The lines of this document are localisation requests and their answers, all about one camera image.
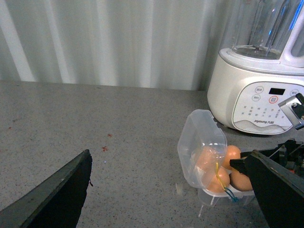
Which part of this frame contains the black foreground panel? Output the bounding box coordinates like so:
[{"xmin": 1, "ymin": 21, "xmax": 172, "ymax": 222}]
[
  {"xmin": 244, "ymin": 152, "xmax": 304, "ymax": 228},
  {"xmin": 0, "ymin": 149, "xmax": 92, "ymax": 228}
]

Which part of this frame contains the black right foreground panel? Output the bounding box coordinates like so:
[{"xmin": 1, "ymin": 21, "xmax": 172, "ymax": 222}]
[{"xmin": 244, "ymin": 152, "xmax": 304, "ymax": 228}]

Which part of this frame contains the clear plastic egg box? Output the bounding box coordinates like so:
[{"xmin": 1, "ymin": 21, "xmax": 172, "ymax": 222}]
[{"xmin": 177, "ymin": 109, "xmax": 255, "ymax": 207}]

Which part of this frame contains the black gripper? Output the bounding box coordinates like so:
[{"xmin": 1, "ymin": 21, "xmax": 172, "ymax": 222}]
[{"xmin": 229, "ymin": 139, "xmax": 304, "ymax": 176}]

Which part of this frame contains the blue green rubber band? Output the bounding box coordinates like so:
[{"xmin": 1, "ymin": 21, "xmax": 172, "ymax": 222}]
[{"xmin": 224, "ymin": 187, "xmax": 239, "ymax": 202}]

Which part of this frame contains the black left foreground panel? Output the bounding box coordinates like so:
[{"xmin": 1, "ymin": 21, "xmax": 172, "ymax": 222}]
[{"xmin": 0, "ymin": 149, "xmax": 92, "ymax": 228}]

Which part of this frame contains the brown egg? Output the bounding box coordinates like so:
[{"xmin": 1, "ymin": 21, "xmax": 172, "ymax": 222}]
[
  {"xmin": 221, "ymin": 145, "xmax": 241, "ymax": 170},
  {"xmin": 195, "ymin": 146, "xmax": 218, "ymax": 171},
  {"xmin": 207, "ymin": 167, "xmax": 230, "ymax": 193},
  {"xmin": 230, "ymin": 170, "xmax": 253, "ymax": 191}
]

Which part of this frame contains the white Joyoung blender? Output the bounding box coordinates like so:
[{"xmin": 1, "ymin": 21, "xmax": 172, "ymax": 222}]
[{"xmin": 207, "ymin": 0, "xmax": 304, "ymax": 135}]

